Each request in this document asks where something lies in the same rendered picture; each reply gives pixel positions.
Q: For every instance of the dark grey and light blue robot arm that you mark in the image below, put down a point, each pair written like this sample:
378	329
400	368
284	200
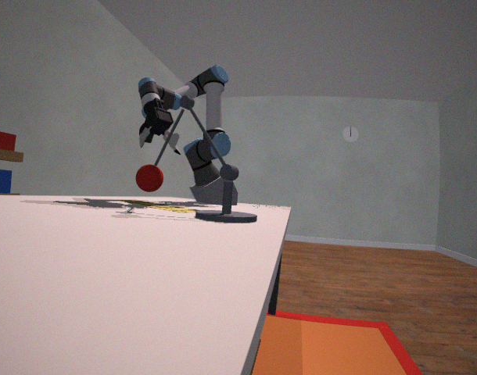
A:
199	152

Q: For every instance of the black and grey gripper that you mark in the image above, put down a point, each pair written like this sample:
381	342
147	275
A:
162	122

